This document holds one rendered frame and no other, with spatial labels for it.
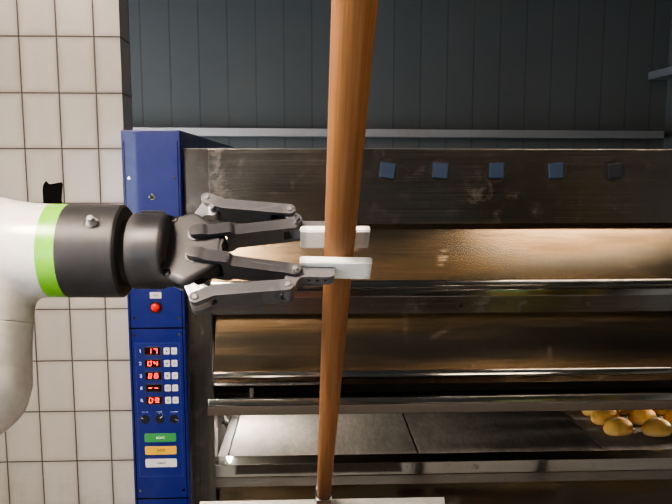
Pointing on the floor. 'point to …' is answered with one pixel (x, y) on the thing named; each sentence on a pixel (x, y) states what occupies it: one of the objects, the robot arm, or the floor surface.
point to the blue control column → (167, 488)
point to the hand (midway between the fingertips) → (336, 252)
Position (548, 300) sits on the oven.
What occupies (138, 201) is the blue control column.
